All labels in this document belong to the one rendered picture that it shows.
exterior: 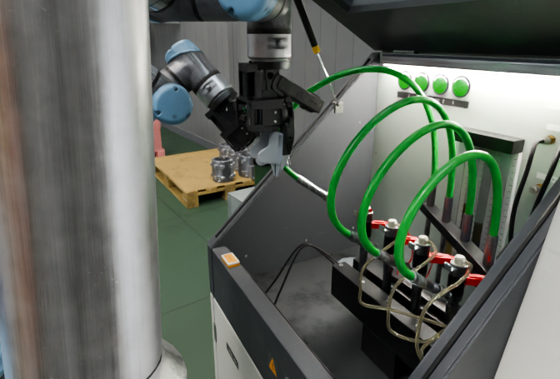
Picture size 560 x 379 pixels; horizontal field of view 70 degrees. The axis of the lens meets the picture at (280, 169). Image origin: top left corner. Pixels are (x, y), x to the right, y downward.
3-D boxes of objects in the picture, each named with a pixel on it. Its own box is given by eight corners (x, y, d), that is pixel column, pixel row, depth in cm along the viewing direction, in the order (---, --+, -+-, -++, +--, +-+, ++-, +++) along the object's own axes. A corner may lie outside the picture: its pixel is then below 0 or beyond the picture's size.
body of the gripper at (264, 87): (236, 127, 73) (233, 60, 69) (277, 123, 77) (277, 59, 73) (252, 136, 67) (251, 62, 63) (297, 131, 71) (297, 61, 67)
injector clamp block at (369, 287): (329, 317, 98) (332, 264, 93) (361, 306, 103) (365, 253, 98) (440, 431, 70) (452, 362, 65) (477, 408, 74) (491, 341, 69)
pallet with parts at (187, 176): (274, 189, 415) (274, 154, 403) (189, 211, 364) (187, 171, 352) (216, 159, 521) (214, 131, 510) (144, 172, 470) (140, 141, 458)
